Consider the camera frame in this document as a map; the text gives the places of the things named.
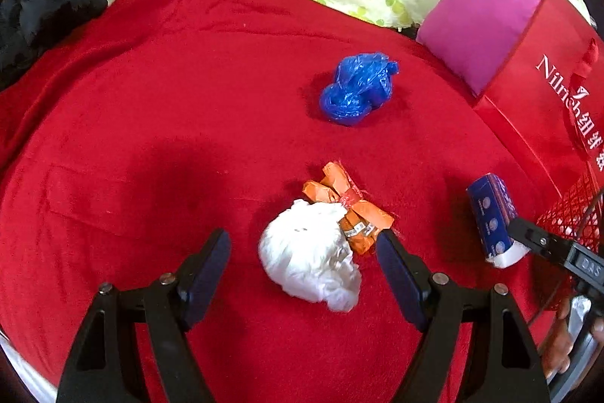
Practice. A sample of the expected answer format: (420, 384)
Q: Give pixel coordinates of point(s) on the red mesh plastic basket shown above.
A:
(575, 209)

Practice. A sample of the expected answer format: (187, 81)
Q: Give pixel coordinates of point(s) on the white paper wad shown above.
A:
(306, 256)

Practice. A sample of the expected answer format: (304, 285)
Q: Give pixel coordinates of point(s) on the blue packet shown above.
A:
(490, 209)

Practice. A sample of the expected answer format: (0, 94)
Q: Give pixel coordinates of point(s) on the pink pillow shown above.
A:
(472, 25)

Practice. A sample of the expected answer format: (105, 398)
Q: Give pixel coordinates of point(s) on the person's right hand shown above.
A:
(559, 341)

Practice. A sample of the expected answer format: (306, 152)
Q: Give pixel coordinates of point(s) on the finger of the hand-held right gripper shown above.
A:
(533, 237)

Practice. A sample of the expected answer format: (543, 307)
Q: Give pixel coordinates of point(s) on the orange and white box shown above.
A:
(330, 190)

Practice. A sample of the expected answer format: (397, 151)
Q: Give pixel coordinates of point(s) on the red paper gift bag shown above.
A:
(528, 101)

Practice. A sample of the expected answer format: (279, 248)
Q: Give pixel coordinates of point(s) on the blue plastic bag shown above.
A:
(354, 91)

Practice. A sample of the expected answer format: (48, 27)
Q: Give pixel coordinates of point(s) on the black padded jacket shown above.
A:
(42, 6)

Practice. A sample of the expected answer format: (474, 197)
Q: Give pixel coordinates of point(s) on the red blanket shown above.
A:
(165, 124)

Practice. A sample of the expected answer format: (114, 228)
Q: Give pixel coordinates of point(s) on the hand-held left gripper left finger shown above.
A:
(207, 271)

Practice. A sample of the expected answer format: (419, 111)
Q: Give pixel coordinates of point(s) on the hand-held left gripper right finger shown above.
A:
(401, 280)

